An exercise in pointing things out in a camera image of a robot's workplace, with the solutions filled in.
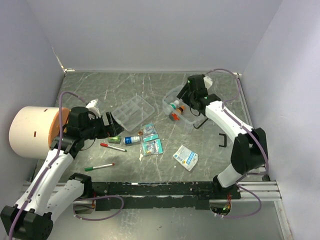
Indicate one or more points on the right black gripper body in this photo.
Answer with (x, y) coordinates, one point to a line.
(190, 98)

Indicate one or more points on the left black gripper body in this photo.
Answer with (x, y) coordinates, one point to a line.
(96, 128)

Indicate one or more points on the white green dropper bottle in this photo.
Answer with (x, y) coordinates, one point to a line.
(175, 104)

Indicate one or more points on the clear plastic storage box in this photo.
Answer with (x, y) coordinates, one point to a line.
(188, 120)

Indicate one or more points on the orange cap small bottle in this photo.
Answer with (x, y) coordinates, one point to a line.
(180, 109)

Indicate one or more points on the white blue gauze packet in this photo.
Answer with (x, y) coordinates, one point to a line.
(186, 157)

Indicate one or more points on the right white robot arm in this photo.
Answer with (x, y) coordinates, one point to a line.
(249, 149)

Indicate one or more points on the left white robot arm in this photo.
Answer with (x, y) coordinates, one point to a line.
(33, 215)

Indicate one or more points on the white blue medicine bottle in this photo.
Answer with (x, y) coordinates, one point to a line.
(129, 140)

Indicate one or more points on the green battery pack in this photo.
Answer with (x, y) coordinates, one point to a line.
(114, 139)

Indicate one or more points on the red cap marker pen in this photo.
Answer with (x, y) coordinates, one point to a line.
(105, 145)

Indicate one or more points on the clear divided organizer tray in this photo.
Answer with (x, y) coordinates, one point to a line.
(133, 113)

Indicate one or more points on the red cross grey disc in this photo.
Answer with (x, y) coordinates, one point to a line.
(174, 117)

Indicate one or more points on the teal blister pack upper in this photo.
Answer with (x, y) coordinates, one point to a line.
(148, 133)

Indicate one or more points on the teal blister pack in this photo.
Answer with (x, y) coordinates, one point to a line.
(153, 147)
(148, 133)

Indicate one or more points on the green cap marker pen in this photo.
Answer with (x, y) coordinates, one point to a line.
(92, 168)

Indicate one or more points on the teal blister pack lower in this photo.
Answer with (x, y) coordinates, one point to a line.
(153, 147)

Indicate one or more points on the white cylinder drum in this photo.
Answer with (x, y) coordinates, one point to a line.
(32, 131)

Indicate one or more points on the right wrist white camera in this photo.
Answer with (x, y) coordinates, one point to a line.
(208, 82)

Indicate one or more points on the wrist white camera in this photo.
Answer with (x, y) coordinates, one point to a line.
(93, 106)
(208, 82)

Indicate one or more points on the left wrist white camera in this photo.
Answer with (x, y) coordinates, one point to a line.
(93, 106)

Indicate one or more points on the black box handle clip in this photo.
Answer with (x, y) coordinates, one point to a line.
(224, 143)

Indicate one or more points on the black mounting base rail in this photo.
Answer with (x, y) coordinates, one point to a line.
(106, 203)

